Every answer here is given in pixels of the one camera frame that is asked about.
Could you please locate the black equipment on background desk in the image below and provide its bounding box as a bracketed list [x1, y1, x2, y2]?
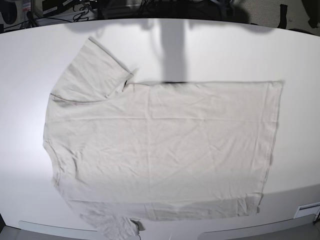
[42, 0, 80, 17]

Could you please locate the black strap in background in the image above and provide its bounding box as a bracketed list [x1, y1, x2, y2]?
[276, 3, 288, 29]

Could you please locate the white label sticker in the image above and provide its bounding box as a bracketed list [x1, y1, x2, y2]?
[294, 202, 320, 218]

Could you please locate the beige T-shirt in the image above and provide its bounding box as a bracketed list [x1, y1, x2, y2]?
[43, 38, 284, 240]

